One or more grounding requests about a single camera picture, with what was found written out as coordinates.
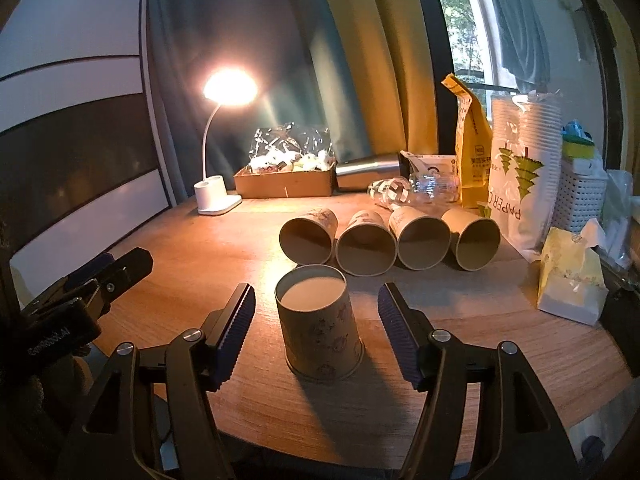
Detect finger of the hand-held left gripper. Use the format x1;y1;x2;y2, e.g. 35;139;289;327
80;247;154;319
59;251;117;292

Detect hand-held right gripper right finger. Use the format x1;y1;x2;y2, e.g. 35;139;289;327
377;282;576;480

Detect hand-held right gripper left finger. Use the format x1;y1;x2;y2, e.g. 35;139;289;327
55;282;257;480

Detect brown paper cup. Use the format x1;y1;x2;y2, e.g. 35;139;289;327
441;208;502;271
388;206;451;269
278;207;340;266
334;210;399;277
275;264;365;384

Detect white desk lamp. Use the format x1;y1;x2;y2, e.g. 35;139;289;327
193;68;260;216

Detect clear plastic bottle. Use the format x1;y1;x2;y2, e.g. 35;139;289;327
367;172;461;210

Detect cardboard box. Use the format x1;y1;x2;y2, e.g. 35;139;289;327
233;162;337;199

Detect stainless steel thermos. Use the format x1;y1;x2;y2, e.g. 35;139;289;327
334;151;416;193

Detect yellow white tissue pack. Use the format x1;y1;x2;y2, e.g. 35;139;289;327
537;219;609;326

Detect white packet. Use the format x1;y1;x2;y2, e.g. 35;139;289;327
406;153;459;182

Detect clear plastic wrapped snacks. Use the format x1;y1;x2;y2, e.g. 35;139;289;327
248;126;335;174

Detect yellow paper bag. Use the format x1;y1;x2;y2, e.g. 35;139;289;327
440;73;494;210

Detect bagged stack of paper cups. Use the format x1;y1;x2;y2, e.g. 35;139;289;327
487;90;564;264

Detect white plastic basket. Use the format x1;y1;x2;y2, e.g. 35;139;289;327
550;157;609;234

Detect clear plastic bag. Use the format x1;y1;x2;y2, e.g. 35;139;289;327
599;169;637;272

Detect grey blue curtain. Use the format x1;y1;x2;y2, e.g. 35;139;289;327
144;0;342;207

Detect yellow curtain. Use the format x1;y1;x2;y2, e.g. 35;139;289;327
312;0;452;182

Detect hanging grey garment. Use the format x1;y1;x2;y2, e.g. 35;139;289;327
492;0;552;94

